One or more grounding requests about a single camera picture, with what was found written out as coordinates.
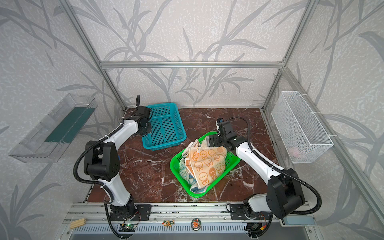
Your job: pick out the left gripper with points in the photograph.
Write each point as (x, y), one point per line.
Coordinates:
(147, 128)

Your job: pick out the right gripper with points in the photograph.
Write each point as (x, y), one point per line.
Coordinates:
(212, 141)

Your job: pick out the teal plastic basket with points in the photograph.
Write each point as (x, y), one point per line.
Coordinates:
(167, 127)

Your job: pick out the orange rabbit towel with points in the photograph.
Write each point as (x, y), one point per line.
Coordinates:
(205, 163)

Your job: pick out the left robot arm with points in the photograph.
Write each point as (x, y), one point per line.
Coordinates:
(99, 164)

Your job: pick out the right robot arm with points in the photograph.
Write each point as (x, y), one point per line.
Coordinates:
(284, 194)

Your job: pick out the teal patterned towel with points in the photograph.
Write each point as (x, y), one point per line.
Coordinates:
(190, 179)

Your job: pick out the round orange sticker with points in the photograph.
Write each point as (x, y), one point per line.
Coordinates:
(196, 224)

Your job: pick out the small orange green trinket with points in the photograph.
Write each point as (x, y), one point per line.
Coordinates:
(168, 223)

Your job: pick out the left green circuit board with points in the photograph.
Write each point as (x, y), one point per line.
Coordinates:
(127, 227)

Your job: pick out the wooden block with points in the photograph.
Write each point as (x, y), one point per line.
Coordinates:
(78, 223)

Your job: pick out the pink object in wire basket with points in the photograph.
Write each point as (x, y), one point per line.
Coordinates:
(296, 153)

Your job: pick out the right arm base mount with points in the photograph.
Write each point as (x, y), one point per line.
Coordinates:
(242, 212)

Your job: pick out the white wire mesh basket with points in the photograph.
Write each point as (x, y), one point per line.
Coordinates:
(299, 127)

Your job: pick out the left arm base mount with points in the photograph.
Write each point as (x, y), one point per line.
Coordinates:
(140, 212)

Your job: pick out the clear acrylic wall shelf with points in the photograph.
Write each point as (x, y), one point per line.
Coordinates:
(48, 141)

